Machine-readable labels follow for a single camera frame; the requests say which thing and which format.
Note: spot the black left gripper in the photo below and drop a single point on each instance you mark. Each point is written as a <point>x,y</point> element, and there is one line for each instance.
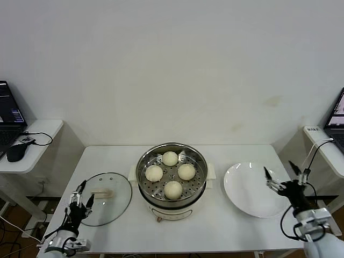
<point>76,212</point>

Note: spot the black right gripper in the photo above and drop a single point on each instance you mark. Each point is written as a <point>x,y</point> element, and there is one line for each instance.
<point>291,192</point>

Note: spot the glass pot lid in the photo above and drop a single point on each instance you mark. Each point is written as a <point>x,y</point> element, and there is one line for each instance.
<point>115,185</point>

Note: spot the white steamed baozi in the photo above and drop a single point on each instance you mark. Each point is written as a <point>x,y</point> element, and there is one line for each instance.
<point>186,172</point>
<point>173,190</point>
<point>170,158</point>
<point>153,173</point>

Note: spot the stainless steel steamer basket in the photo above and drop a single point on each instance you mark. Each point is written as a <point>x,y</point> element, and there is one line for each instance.
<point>199,164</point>

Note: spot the black metal crossbar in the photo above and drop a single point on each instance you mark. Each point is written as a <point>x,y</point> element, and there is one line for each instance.
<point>40,198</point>
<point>325,197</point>

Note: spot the white round plate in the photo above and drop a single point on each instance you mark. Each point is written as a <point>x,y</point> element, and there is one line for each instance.
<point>242,188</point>

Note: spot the white side desk labelled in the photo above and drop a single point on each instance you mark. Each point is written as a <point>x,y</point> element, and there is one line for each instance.
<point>330,161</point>

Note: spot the white label black text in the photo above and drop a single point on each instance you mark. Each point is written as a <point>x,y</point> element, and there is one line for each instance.
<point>311,129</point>

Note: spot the white side desk rounded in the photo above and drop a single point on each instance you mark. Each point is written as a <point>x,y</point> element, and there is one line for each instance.
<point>40,156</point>

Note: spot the black laptop light screen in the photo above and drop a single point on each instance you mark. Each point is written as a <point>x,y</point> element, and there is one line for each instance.
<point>337,118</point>

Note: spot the black computer mouse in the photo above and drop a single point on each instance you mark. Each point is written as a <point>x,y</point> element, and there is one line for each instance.
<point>16,153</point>

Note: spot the small black usb hub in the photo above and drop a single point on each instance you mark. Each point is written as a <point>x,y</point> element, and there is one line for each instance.
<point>27,139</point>

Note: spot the cream electric cooking pot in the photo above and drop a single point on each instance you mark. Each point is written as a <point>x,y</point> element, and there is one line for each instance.
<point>172,212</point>

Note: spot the black laptop dark screen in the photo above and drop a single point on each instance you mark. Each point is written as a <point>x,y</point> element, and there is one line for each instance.
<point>8,107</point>

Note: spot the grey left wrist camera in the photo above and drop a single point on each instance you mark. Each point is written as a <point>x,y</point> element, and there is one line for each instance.
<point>80,244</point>

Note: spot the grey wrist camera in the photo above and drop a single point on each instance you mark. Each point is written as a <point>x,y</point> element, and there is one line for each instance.
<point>321,215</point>
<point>80,244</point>

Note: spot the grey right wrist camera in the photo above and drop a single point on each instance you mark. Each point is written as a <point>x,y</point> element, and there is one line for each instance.
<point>321,215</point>

